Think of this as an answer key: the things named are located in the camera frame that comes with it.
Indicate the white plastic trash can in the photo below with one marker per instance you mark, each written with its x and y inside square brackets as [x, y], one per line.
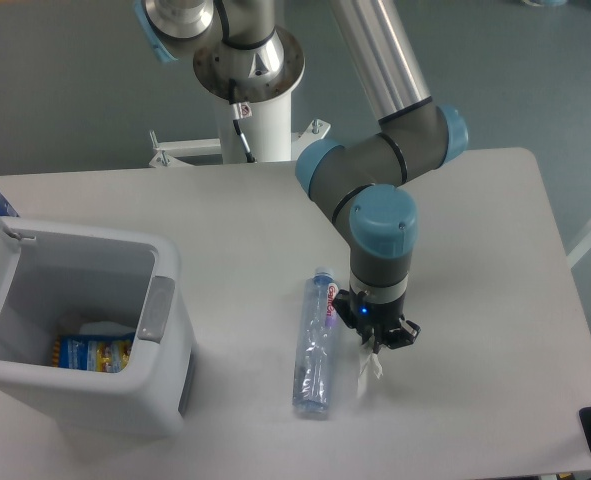
[59, 279]

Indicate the crushed clear plastic bottle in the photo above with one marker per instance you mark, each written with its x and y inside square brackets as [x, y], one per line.
[315, 356]

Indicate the blue yellow snack packet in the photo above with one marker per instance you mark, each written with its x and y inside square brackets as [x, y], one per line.
[95, 353]

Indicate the white paper wrapper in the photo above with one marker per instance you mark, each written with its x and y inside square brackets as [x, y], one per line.
[369, 366]

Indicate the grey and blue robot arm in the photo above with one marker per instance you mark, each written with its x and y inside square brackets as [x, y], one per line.
[360, 189]

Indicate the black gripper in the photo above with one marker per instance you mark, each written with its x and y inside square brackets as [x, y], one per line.
[383, 321]

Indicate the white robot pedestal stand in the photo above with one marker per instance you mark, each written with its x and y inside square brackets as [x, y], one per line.
[252, 98]

